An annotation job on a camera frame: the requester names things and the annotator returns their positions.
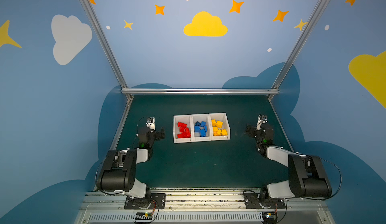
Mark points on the white right bin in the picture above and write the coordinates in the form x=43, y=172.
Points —
x=220, y=117

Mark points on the aluminium frame post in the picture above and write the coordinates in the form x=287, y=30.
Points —
x=306, y=32
x=88, y=8

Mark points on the long red brick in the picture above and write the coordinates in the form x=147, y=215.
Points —
x=180, y=124
x=187, y=132

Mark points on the right controller board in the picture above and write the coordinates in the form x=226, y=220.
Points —
x=269, y=218

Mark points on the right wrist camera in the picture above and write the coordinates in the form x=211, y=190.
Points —
x=261, y=120

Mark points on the right aluminium frame post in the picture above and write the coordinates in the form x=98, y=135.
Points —
x=306, y=32

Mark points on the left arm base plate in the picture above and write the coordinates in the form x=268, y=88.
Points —
x=150, y=201

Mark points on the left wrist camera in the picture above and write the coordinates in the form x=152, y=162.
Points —
x=151, y=123

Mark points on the white bin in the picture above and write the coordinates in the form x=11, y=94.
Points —
x=176, y=130
x=220, y=117
x=200, y=118

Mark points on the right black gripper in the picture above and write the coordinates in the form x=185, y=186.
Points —
x=252, y=130

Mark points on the aluminium rail base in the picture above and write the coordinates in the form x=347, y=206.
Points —
x=200, y=206

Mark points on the left controller board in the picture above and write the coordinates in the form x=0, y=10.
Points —
x=144, y=217

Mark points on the white middle bin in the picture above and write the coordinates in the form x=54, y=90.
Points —
x=200, y=118

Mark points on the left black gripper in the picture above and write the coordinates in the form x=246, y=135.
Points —
x=158, y=134

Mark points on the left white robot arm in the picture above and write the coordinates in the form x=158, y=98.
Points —
x=117, y=175

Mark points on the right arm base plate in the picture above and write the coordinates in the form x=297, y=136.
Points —
x=252, y=201

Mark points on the white left bin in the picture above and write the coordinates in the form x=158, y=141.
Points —
x=176, y=130

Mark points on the left aluminium frame post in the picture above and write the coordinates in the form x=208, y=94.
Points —
x=88, y=8

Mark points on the controller board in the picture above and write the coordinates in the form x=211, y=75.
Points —
x=269, y=218
x=144, y=217

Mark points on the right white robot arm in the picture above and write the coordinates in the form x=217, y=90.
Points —
x=307, y=177

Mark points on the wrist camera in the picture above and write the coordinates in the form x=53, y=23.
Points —
x=151, y=123
x=261, y=120

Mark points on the horizontal aluminium frame bar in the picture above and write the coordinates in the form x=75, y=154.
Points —
x=150, y=91

